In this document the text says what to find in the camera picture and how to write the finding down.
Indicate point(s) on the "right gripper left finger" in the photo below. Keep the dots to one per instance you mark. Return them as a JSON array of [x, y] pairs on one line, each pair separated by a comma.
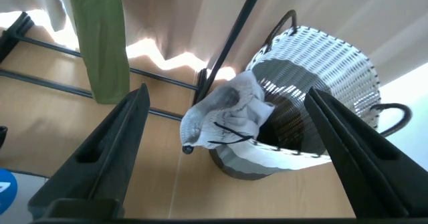
[[83, 180]]

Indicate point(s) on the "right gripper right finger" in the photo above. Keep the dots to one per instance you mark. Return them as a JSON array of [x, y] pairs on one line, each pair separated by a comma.
[[374, 170]]

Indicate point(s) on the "pale grey shorts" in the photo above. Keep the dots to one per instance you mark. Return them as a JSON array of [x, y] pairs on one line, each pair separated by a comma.
[[230, 117]]

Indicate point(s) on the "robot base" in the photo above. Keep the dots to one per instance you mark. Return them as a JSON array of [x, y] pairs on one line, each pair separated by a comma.
[[8, 190]]

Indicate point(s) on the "white laundry basket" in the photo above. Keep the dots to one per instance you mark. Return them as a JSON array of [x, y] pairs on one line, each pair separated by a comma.
[[317, 57]]

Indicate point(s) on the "black clothes rack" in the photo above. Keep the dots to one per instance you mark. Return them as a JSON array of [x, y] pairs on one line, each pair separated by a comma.
[[240, 16]]

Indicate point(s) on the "window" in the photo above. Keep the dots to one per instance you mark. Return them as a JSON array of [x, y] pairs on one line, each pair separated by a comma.
[[411, 93]]

